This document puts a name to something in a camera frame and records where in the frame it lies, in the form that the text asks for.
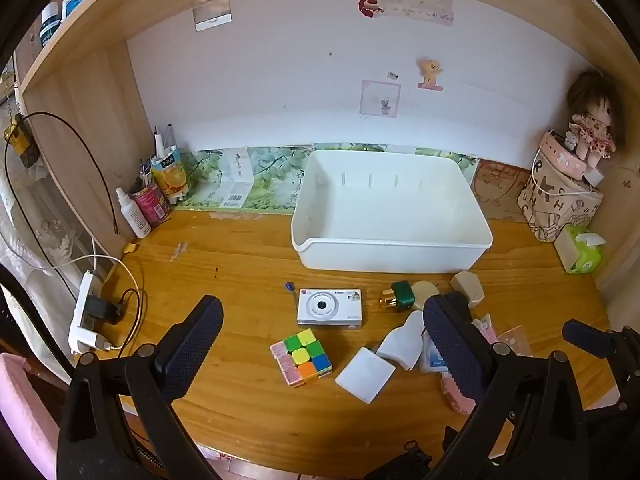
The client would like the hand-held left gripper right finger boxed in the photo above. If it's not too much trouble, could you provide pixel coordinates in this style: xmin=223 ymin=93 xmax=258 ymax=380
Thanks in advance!
xmin=422 ymin=292 xmax=591 ymax=480

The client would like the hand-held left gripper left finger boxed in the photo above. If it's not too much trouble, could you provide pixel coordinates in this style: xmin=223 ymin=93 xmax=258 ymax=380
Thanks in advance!
xmin=57 ymin=295 xmax=223 ymax=480

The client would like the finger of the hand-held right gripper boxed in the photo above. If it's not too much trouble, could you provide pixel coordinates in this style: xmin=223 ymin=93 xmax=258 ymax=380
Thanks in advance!
xmin=562 ymin=319 xmax=621 ymax=358

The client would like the clear blue-label floss box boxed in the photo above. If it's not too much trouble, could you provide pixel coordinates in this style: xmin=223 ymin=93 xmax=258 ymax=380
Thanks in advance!
xmin=419 ymin=332 xmax=451 ymax=373

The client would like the white curved plastic case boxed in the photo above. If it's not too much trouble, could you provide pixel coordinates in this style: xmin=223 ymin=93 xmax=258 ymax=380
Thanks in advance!
xmin=376 ymin=310 xmax=426 ymax=372

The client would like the beige round compact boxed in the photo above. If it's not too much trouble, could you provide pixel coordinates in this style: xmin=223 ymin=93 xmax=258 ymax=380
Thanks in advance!
xmin=412 ymin=280 xmax=441 ymax=308

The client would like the green perfume bottle gold cap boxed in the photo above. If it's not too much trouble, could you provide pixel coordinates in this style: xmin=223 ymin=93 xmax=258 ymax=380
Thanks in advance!
xmin=379 ymin=281 xmax=417 ymax=313

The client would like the white square box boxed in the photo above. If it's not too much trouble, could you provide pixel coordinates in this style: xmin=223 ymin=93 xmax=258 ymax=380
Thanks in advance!
xmin=334 ymin=346 xmax=396 ymax=404

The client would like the pastel puzzle cube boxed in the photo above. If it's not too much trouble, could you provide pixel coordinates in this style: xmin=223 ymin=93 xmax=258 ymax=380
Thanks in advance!
xmin=270 ymin=328 xmax=333 ymax=388

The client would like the white compact camera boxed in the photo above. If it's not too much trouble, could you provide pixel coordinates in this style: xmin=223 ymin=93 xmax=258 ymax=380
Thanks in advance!
xmin=296 ymin=287 xmax=364 ymax=330

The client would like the white plastic storage bin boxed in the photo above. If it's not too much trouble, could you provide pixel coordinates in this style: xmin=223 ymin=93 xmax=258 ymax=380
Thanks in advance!
xmin=291 ymin=149 xmax=494 ymax=275

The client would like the green tissue pack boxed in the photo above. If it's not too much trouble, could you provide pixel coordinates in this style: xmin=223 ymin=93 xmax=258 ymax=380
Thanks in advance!
xmin=555 ymin=225 xmax=606 ymax=276

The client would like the black charger plug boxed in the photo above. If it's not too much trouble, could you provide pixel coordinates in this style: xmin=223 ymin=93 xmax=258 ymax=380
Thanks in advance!
xmin=82 ymin=294 xmax=123 ymax=328

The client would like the white power strip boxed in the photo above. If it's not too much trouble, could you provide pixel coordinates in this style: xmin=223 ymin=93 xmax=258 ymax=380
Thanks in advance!
xmin=69 ymin=271 xmax=103 ymax=356

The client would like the letter print fabric bag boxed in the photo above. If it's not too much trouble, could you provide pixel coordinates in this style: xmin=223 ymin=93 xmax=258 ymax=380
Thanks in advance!
xmin=517 ymin=147 xmax=605 ymax=243

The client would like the white spray bottle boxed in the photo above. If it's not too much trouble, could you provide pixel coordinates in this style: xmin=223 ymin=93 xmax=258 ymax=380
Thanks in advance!
xmin=116 ymin=187 xmax=152 ymax=239

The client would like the pink can pen holder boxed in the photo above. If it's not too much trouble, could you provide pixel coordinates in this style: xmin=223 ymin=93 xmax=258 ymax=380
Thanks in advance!
xmin=129 ymin=182 xmax=171 ymax=228

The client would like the brown cartoon print cardboard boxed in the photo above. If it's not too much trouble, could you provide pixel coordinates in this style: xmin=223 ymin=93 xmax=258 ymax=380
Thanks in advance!
xmin=472 ymin=157 xmax=531 ymax=221

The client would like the orange print carton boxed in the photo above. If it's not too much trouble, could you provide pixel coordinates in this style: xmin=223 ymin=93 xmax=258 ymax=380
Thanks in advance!
xmin=150 ymin=145 xmax=191 ymax=206

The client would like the white carton box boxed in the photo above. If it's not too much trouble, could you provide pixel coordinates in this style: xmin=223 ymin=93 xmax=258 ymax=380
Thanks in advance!
xmin=218 ymin=147 xmax=255 ymax=209

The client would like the pink round box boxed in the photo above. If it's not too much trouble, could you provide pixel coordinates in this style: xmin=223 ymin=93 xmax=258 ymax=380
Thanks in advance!
xmin=542 ymin=130 xmax=591 ymax=181

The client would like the pink cloth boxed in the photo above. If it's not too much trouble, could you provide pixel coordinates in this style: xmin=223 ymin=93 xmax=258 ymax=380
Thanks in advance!
xmin=0 ymin=352 xmax=58 ymax=480

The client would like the white lace curtain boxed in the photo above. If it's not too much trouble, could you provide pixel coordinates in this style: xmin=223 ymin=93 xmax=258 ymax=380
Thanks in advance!
xmin=0 ymin=165 xmax=101 ymax=311

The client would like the brown-haired rag doll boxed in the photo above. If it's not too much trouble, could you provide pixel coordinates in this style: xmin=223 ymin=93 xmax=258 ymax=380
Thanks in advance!
xmin=565 ymin=70 xmax=626 ymax=171

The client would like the wooden desk shelf unit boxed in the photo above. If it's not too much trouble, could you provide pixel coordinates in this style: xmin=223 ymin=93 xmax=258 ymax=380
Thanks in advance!
xmin=12 ymin=0 xmax=640 ymax=291

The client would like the clear adhesive hook plate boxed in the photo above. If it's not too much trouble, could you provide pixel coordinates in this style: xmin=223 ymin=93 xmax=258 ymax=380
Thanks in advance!
xmin=192 ymin=0 xmax=233 ymax=31

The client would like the white blue-label bottle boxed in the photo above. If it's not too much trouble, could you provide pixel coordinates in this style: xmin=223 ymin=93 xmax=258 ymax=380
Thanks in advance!
xmin=39 ymin=2 xmax=62 ymax=43
xmin=61 ymin=0 xmax=91 ymax=21

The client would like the white cable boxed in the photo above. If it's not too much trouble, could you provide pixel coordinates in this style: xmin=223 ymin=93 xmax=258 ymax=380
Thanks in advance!
xmin=70 ymin=255 xmax=146 ymax=351

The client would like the white bag cord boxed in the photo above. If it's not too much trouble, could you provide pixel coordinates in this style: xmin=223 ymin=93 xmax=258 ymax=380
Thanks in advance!
xmin=530 ymin=132 xmax=561 ymax=196

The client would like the black cable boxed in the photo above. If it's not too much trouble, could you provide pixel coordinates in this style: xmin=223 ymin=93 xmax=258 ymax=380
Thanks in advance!
xmin=5 ymin=112 xmax=121 ymax=233

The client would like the pink square wall sticker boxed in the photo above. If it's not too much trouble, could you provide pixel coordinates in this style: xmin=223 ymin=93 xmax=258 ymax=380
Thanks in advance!
xmin=360 ymin=80 xmax=402 ymax=118

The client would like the yellow black keychain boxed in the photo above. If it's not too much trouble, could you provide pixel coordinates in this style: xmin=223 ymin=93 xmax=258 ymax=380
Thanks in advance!
xmin=5 ymin=112 xmax=41 ymax=168

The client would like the yellow pony wall sticker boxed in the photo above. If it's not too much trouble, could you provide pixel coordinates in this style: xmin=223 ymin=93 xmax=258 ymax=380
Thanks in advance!
xmin=417 ymin=58 xmax=445 ymax=92

